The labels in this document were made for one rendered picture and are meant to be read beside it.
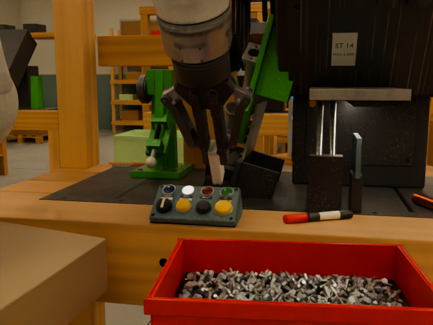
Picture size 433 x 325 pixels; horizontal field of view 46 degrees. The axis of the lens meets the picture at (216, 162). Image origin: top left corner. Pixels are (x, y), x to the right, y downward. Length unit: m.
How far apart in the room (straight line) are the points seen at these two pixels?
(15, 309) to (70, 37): 1.11
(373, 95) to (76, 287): 0.54
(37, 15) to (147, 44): 11.46
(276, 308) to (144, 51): 1.16
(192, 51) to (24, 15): 12.60
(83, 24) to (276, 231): 0.95
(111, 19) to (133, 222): 11.32
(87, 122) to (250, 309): 1.12
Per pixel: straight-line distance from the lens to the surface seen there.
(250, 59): 1.13
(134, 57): 1.61
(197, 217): 0.88
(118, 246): 0.93
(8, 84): 0.86
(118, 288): 0.95
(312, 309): 0.55
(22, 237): 0.76
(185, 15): 0.60
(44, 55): 12.89
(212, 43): 0.63
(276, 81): 1.06
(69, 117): 1.60
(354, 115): 1.22
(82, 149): 1.59
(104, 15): 12.25
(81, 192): 1.17
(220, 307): 0.55
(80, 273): 0.69
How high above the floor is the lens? 1.15
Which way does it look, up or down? 9 degrees down
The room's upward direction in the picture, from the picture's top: straight up
